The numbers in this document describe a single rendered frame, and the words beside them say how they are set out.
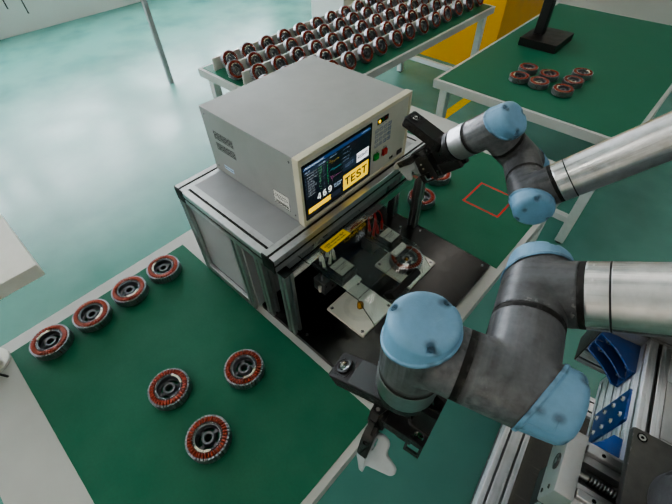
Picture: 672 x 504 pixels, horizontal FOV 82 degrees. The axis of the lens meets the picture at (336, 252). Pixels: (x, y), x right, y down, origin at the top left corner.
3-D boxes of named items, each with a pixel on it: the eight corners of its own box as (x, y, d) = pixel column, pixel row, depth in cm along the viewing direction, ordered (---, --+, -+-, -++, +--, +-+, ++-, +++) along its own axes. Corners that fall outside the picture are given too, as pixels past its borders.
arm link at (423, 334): (461, 372, 33) (370, 333, 36) (439, 417, 42) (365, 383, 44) (482, 303, 38) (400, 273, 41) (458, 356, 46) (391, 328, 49)
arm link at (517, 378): (600, 329, 38) (486, 288, 41) (593, 439, 31) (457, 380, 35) (566, 365, 44) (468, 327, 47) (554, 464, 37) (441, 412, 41)
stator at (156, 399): (170, 419, 105) (165, 414, 102) (143, 397, 109) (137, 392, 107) (200, 385, 111) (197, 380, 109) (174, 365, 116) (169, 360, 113)
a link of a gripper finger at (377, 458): (380, 503, 56) (403, 455, 53) (345, 476, 58) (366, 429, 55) (388, 488, 58) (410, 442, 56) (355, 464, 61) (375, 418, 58)
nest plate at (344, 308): (392, 307, 125) (393, 305, 124) (362, 338, 118) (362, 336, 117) (357, 282, 132) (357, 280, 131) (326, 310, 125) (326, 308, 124)
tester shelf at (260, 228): (429, 154, 129) (431, 142, 126) (275, 274, 97) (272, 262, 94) (332, 111, 150) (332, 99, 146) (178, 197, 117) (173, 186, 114)
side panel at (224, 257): (263, 304, 130) (244, 236, 106) (256, 309, 128) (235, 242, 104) (213, 261, 143) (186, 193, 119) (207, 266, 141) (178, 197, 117)
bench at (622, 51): (651, 129, 330) (713, 33, 274) (564, 250, 241) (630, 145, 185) (526, 89, 381) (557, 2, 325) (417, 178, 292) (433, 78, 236)
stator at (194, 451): (200, 414, 106) (196, 409, 103) (238, 423, 104) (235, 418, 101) (180, 458, 99) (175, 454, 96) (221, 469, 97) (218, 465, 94)
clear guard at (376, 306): (431, 268, 105) (434, 254, 101) (375, 326, 94) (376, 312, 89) (341, 214, 120) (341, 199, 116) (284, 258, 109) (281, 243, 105)
